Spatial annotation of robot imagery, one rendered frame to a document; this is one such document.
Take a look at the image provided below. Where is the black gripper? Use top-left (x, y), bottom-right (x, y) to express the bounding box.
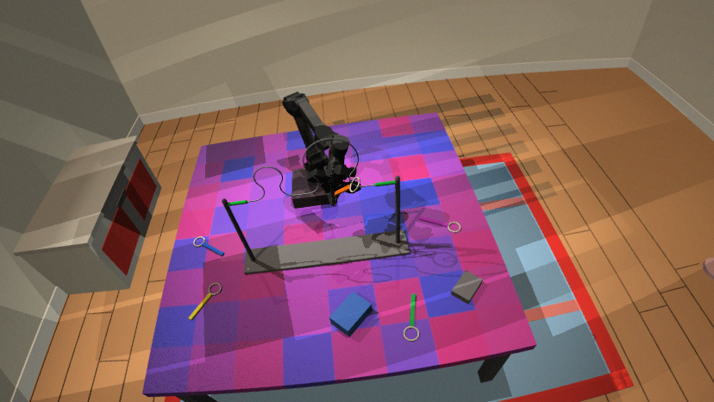
top-left (306, 160), bottom-right (351, 206)

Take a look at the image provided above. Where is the blue rectangular block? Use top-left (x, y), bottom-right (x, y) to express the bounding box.
top-left (329, 292), bottom-right (373, 337)

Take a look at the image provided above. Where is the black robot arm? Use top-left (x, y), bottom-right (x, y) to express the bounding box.
top-left (282, 92), bottom-right (357, 180)

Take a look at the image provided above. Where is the orange handle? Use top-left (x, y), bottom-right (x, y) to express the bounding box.
top-left (334, 177), bottom-right (360, 197)

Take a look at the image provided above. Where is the yellow stick with grey loop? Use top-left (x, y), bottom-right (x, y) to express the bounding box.
top-left (188, 282), bottom-right (222, 320)

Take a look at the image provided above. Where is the green flat bar with grey loop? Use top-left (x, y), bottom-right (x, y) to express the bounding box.
top-left (403, 294), bottom-right (419, 342)

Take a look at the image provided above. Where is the blue-handled metal ring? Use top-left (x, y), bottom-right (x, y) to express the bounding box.
top-left (193, 236), bottom-right (225, 256)

